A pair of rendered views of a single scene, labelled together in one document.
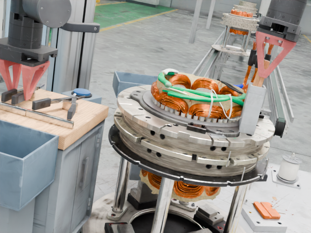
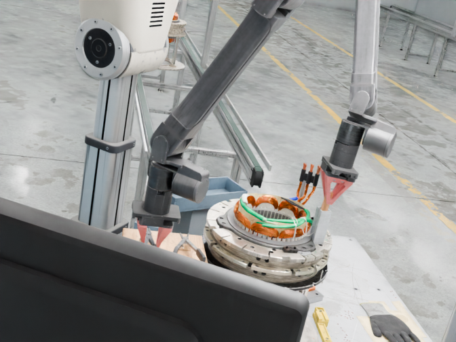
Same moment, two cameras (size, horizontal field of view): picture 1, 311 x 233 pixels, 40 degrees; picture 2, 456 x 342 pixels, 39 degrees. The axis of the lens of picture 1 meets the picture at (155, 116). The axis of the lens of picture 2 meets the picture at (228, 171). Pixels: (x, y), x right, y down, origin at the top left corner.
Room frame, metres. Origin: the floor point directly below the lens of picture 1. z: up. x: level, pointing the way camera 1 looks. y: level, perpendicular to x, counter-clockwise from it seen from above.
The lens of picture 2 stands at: (-0.48, 0.64, 1.78)
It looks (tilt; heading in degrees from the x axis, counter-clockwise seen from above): 21 degrees down; 336
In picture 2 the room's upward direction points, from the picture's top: 11 degrees clockwise
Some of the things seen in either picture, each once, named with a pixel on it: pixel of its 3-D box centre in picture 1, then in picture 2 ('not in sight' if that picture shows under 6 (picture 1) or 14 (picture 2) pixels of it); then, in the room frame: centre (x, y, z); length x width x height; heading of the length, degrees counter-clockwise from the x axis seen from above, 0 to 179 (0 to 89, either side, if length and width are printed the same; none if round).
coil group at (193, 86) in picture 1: (205, 88); (267, 202); (0.90, -0.09, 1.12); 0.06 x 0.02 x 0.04; 83
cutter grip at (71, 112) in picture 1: (71, 111); (201, 255); (0.69, 0.15, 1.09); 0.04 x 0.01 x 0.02; 3
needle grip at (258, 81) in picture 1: (260, 76); (326, 203); (0.74, -0.17, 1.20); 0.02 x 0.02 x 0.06
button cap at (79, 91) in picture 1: (82, 92); not in sight; (0.97, 0.18, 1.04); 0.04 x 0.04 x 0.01
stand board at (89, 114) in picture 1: (43, 113); (164, 256); (0.75, 0.21, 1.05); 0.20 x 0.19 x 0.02; 168
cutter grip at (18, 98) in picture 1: (19, 97); not in sight; (0.71, 0.25, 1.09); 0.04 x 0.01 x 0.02; 169
